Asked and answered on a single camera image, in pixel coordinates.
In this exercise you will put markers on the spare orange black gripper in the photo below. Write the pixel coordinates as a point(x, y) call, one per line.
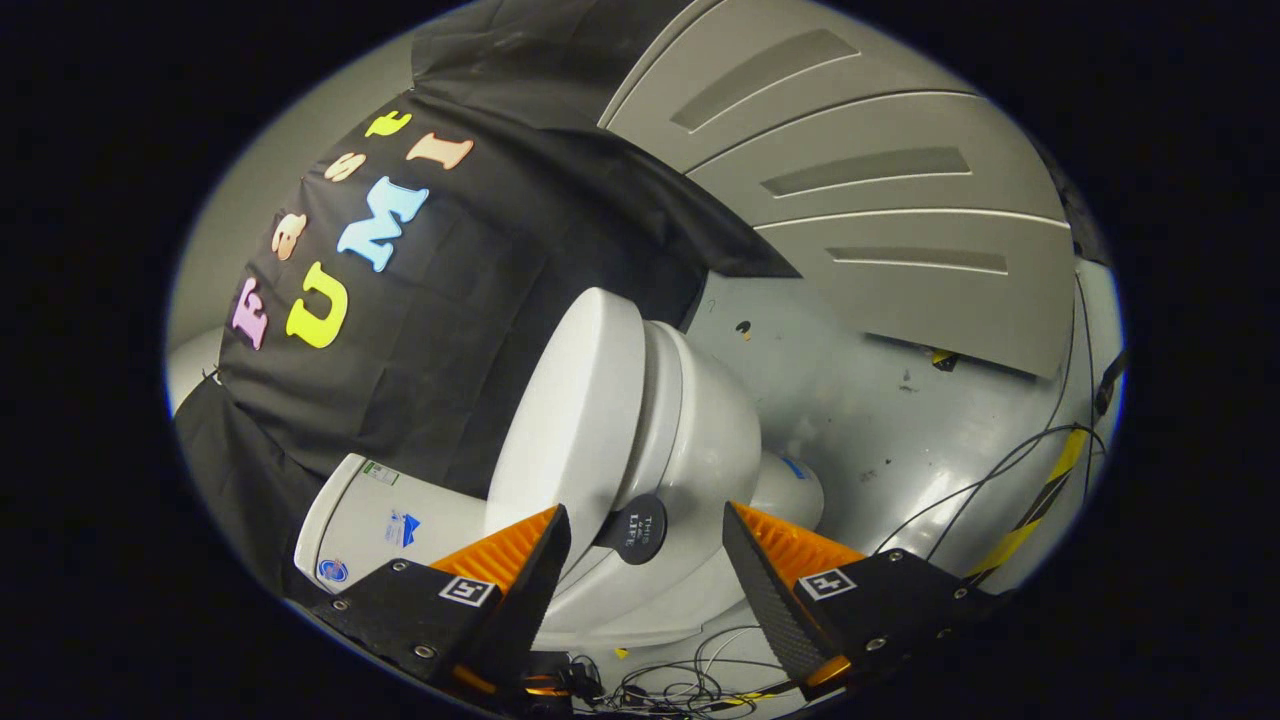
point(550, 685)

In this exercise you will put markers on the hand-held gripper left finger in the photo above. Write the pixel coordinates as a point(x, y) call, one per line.
point(530, 590)

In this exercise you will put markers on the white toilet with tank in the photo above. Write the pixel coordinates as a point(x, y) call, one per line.
point(715, 440)

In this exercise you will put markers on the white toilet lid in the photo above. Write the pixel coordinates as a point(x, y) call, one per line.
point(570, 410)

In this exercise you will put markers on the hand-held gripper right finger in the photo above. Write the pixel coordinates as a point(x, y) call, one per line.
point(760, 590)

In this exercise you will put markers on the black backdrop cloth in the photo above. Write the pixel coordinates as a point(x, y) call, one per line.
point(470, 300)

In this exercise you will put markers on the yellow black floor tape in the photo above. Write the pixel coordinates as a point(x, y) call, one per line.
point(1040, 500)

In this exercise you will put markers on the grey drawer cabinet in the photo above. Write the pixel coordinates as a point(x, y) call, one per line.
point(880, 230)

